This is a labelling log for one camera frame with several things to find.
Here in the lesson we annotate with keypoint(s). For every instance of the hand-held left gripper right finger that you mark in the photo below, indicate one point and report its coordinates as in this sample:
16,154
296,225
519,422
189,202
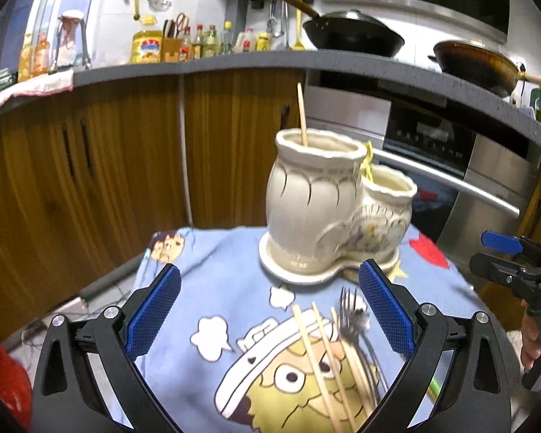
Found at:
387,311

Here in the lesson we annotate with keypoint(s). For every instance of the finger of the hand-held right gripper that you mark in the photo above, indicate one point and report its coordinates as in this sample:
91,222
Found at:
502,241
496,268

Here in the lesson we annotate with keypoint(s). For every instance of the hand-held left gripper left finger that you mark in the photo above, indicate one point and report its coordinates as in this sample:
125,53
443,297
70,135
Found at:
155,311

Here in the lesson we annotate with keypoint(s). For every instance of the metal fork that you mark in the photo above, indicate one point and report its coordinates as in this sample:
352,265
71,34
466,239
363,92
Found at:
349,311

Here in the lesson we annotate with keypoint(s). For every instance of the cream ceramic utensil holder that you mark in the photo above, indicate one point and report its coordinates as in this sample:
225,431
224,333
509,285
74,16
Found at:
306,207

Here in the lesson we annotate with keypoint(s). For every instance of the person's right hand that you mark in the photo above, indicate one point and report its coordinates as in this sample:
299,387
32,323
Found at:
527,338

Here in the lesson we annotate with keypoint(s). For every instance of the grey metal tube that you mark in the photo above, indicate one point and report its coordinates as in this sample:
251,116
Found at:
110,277

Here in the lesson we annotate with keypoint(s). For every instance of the blue cartoon printed blanket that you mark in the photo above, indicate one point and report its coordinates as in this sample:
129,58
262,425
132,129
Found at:
225,279

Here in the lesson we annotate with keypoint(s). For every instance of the cream ceramic saucer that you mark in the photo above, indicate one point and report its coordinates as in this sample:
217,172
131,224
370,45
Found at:
279,267

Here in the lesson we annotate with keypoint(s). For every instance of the stainless steel oven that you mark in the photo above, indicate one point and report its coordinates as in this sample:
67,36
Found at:
433,144

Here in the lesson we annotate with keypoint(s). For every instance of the wooden cabinet door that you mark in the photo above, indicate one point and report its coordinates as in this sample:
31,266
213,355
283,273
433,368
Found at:
130,167
22,212
239,153

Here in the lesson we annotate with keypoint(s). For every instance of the yellow plastic spoon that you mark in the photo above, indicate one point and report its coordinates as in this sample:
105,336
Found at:
368,162

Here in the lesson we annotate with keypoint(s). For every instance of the red plastic bag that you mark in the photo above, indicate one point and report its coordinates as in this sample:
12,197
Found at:
4,379

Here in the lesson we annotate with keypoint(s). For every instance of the pink-edged white cloth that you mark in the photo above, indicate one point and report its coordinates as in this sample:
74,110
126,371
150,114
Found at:
36,85

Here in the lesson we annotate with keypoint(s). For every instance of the wooden knife block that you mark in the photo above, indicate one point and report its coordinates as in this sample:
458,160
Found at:
171,49

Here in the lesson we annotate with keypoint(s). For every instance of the large yellow oil bottle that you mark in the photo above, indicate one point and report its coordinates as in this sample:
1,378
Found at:
146,45

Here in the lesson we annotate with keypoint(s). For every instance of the grey kitchen countertop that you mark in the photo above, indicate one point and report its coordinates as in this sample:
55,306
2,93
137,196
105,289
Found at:
252,58

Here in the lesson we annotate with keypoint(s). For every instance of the row of seasoning bottles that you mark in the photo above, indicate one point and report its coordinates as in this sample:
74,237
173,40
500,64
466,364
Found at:
205,43

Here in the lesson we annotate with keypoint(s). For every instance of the orange oil bottles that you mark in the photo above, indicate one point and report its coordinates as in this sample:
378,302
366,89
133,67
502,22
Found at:
34,56

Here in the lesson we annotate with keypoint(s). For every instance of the covered glass jar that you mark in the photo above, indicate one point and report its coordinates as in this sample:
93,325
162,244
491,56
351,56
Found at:
72,40

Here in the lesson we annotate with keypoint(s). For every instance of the white plastic jug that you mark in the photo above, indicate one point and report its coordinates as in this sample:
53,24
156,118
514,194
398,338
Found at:
245,40

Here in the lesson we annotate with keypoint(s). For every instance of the small yellow bottle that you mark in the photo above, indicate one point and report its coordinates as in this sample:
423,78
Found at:
263,41

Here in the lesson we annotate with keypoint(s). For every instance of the yellow spatula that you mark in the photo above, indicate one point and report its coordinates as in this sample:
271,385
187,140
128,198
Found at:
298,31

